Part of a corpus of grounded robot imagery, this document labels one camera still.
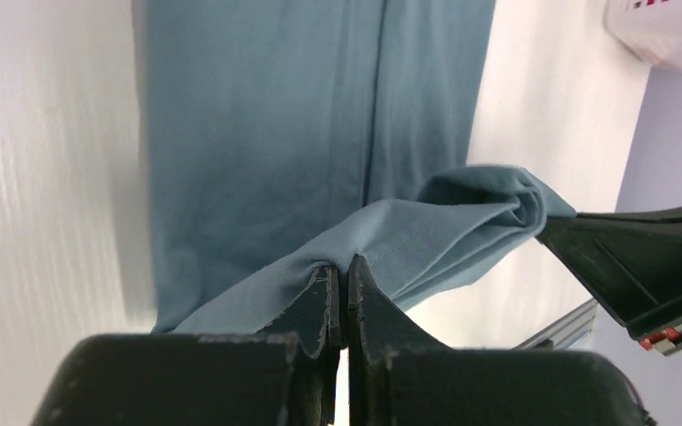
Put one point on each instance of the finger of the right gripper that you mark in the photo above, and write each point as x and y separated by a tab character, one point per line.
631	263

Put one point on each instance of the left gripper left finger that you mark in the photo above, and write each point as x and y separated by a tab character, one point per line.
284	374

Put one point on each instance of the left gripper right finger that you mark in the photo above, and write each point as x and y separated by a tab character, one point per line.
401	375

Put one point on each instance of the grey-blue t shirt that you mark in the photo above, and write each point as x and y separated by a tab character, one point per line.
283	136

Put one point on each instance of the white plastic basket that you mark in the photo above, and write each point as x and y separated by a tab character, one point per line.
652	30

